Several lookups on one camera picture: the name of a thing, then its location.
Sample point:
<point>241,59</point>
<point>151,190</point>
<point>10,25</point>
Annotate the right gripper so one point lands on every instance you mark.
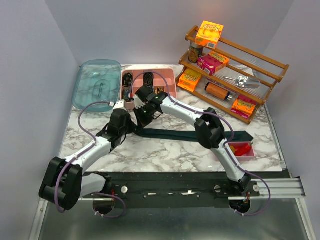
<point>142,122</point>

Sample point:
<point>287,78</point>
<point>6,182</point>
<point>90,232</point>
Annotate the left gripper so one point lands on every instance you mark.
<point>131,128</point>

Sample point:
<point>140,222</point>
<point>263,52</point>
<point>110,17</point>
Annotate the dark green tie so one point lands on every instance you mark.
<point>187,136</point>

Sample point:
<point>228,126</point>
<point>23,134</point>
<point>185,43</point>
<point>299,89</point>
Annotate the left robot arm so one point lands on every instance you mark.
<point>64,181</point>

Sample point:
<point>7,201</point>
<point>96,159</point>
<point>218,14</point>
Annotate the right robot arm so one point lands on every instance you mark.
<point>209,130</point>

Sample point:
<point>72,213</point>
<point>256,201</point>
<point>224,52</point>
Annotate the rolled yellow tie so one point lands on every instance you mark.
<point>158,90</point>

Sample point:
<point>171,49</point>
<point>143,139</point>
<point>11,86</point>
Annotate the rolled dark tie front-left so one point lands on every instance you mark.
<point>126,94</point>

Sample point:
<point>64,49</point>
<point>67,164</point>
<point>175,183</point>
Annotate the pink divided organizer box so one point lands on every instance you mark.
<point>163,77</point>

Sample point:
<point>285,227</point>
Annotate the rolled black tie back-middle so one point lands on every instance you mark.
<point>148,78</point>

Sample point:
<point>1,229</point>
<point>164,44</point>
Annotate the rolled black tie back-left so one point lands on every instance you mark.
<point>127,79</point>

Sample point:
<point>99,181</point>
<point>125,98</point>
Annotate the blue transparent lid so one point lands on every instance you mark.
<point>97,81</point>

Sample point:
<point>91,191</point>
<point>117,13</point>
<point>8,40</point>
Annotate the orange sponge box lower left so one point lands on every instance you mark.
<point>189,80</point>

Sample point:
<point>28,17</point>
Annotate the orange sponge box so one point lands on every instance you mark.
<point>189,80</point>
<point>243,106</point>
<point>209,34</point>

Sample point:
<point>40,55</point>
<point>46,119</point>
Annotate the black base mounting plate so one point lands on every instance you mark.
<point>180,189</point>

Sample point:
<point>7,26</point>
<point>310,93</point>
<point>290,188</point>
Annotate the orange cylindrical bottle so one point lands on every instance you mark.
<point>218,92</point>

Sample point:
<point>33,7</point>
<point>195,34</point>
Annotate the dark tin can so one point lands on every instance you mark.
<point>195,51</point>

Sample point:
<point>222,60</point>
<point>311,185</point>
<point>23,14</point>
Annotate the pink sponge box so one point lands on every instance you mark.
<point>212,62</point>

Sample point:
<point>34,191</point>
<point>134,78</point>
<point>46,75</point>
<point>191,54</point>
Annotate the yellow toy pepper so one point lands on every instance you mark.
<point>233,149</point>

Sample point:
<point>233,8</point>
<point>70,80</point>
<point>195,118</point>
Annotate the orange sponge box lower right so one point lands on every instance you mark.
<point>243,106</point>

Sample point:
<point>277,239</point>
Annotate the red toy pepper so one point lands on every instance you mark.
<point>244,149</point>

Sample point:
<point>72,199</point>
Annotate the wooden three-tier shelf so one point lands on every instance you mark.
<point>243,62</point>

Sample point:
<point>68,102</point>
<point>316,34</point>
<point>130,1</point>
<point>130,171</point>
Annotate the small pink tray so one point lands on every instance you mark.
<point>247,157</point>

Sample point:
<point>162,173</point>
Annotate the orange sponge box top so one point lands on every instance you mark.
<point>209,34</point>

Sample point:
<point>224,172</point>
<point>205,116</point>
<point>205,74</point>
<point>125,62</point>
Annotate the metal scoop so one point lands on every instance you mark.
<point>245,82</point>

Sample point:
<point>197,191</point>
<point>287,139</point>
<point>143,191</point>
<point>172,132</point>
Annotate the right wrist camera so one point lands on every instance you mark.
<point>135,102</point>

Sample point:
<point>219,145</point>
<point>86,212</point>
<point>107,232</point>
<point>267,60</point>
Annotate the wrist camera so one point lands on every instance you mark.
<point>135,102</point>
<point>120,104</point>

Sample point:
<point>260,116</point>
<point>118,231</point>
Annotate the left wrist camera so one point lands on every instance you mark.
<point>120,104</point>

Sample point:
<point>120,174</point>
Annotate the aluminium frame rail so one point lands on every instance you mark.
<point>281,188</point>

